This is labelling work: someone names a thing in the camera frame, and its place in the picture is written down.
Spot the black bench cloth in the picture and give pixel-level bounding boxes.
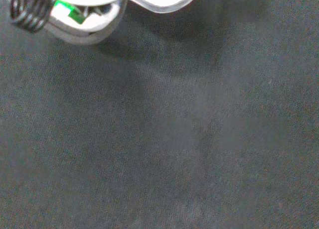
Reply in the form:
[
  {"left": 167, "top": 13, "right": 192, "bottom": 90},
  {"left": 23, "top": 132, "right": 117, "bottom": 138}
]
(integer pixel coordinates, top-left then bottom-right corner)
[{"left": 0, "top": 0, "right": 319, "bottom": 229}]

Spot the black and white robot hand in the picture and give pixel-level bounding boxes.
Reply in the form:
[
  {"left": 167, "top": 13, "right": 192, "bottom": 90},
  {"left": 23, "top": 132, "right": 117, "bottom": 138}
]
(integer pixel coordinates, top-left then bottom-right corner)
[{"left": 8, "top": 0, "right": 128, "bottom": 46}]

